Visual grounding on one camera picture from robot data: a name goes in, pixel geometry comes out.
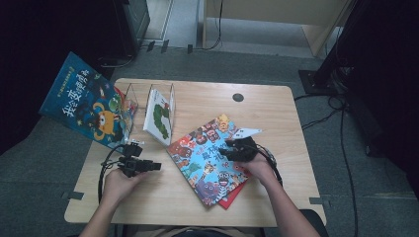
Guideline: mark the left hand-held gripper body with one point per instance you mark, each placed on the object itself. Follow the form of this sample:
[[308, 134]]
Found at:
[[131, 161]]

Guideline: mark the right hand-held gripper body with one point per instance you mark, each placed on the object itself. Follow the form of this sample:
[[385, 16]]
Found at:
[[245, 149]]

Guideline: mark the light blue animals picture book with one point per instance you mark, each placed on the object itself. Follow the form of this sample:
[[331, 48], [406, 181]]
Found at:
[[201, 164]]

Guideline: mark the red picture book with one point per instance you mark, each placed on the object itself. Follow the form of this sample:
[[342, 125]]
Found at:
[[232, 197]]

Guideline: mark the white caterpillar picture book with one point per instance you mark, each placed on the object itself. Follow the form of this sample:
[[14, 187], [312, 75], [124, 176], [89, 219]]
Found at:
[[158, 115]]

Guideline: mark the clear acrylic book rack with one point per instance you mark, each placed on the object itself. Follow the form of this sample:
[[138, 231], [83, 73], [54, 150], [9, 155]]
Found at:
[[141, 95]]

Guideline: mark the dark blue monster picture book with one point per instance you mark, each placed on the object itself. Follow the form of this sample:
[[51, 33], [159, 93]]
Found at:
[[82, 98]]

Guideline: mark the person's right hand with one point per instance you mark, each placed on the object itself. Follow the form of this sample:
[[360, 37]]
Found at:
[[258, 169]]

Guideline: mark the person's left hand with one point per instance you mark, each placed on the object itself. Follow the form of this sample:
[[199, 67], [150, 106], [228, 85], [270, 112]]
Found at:
[[120, 186]]

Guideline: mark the black round table grommet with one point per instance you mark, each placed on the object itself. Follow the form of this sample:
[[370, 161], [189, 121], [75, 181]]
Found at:
[[237, 97]]

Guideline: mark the black chair armrest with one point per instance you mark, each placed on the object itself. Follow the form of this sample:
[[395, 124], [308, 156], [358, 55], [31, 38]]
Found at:
[[314, 223]]

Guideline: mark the black metal stand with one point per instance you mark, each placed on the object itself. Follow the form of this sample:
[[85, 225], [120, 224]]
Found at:
[[329, 65]]

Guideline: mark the black cabinet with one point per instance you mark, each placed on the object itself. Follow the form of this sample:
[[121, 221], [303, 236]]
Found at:
[[133, 23]]

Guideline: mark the beige wooden desk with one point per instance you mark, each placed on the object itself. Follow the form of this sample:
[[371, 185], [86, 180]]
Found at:
[[263, 11]]

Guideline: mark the dark curtain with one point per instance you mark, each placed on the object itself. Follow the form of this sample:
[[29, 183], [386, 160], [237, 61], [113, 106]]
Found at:
[[19, 33], [395, 82]]

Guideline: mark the black stand base plate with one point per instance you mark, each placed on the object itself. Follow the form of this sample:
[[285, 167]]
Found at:
[[107, 70]]

